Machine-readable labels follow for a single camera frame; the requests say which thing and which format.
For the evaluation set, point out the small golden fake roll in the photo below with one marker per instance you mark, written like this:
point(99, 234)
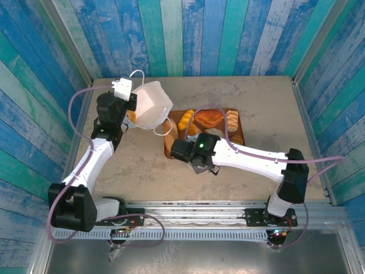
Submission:
point(196, 129)

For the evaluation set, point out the yellow fake doughnut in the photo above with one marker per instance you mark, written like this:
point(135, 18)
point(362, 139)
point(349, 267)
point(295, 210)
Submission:
point(131, 115)

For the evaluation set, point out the brown flaky fake pastry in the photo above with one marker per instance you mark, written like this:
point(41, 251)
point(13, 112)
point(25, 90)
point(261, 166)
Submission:
point(209, 118)

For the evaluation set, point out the yellow ridged fake bread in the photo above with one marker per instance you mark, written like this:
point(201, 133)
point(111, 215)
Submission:
point(185, 120)

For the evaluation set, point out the round golden fake bun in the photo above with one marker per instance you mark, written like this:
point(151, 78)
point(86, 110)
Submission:
point(237, 140)

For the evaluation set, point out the pale braided fake bread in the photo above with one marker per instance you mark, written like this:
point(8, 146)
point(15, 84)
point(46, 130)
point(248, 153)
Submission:
point(233, 120)

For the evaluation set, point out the white paper bag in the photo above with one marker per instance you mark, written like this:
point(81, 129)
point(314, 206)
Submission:
point(148, 105)

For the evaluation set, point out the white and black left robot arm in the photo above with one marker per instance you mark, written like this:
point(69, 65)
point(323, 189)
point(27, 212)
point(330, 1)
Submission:
point(94, 160)

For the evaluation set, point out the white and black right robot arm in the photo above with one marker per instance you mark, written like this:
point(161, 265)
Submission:
point(251, 162)

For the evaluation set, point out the brown plastic tray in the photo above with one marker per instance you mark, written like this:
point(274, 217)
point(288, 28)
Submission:
point(241, 129)

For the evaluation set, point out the grey metal base panel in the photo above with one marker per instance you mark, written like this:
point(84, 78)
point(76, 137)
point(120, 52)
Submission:
point(199, 257)

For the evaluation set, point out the small LED circuit board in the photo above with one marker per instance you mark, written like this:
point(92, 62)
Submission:
point(278, 233)
point(122, 229)

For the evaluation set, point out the clear plastic scrap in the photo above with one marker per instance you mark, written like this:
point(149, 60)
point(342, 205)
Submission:
point(114, 254)

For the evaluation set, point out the aluminium mounting rail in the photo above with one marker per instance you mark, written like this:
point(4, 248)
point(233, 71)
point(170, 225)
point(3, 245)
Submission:
point(194, 212)

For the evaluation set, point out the aluminium frame post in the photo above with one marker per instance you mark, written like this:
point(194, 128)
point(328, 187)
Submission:
point(69, 42)
point(315, 42)

